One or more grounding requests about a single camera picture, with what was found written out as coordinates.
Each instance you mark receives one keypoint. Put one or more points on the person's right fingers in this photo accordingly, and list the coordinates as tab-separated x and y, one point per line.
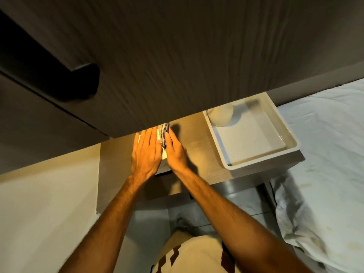
171	140

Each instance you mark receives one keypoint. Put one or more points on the person's left middle finger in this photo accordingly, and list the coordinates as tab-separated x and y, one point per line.
148	138

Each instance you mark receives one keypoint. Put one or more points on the person's right hand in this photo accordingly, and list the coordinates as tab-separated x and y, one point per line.
175	156

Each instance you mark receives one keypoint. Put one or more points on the wooden bedside table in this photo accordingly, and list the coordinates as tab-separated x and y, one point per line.
199	159

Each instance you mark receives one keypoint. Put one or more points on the dark wooden overhead cabinet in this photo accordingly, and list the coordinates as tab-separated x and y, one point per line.
182	53

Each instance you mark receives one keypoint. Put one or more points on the white rectangular tray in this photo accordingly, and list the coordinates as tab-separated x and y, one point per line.
253	139

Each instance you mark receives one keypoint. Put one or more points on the person's left thumb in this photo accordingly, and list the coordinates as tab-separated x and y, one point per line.
159	148

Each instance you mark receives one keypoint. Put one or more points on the clear drinking glass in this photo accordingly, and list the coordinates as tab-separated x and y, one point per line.
220	115

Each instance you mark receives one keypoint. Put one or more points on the white bed sheet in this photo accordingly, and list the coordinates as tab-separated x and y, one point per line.
327	125

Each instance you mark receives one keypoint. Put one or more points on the person's left forearm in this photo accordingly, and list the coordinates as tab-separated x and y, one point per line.
111	221

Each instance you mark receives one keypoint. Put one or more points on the person's left little finger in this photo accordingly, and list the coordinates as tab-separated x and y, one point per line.
136	141

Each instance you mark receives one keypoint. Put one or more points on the checked cleaning cloth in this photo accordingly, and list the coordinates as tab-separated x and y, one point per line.
163	133

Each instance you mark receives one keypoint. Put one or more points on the white pillow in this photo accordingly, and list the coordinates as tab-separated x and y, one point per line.
321	218

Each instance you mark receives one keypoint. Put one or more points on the person's left hand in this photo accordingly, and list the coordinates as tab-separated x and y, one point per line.
146	157

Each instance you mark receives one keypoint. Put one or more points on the cream patterned shirt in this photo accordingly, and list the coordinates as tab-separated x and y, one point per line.
196	257

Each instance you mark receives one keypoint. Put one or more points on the person's right forearm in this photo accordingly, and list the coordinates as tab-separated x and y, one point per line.
227	221

